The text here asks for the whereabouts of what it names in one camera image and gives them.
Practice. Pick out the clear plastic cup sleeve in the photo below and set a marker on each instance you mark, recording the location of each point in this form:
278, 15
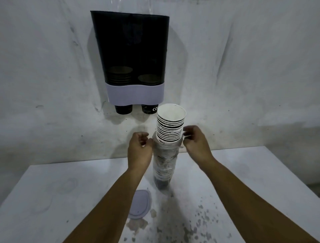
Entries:
165, 160

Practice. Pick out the black wall cup dispenser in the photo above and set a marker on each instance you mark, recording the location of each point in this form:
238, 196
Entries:
130, 42

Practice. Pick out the person's right hand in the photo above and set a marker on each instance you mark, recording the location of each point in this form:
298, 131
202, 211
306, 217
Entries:
198, 147

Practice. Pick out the stack of white-lined paper cups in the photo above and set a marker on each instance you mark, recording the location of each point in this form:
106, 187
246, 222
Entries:
170, 125

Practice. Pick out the person's left hand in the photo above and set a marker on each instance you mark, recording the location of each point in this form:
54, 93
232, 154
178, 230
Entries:
138, 155

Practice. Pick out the person's left forearm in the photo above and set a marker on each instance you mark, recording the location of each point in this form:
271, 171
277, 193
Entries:
112, 205

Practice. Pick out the stack of black dispenser cups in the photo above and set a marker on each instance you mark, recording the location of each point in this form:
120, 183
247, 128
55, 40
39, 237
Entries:
123, 109
149, 109

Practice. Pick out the lavender plastic lid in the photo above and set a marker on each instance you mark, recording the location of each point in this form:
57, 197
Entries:
140, 204

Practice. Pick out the person's right forearm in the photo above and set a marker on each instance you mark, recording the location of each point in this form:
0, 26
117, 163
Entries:
250, 205

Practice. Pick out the person's left fingers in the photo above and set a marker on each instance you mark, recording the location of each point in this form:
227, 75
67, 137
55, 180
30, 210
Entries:
146, 140

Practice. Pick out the person's right fingers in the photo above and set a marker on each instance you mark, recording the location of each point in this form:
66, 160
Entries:
188, 136

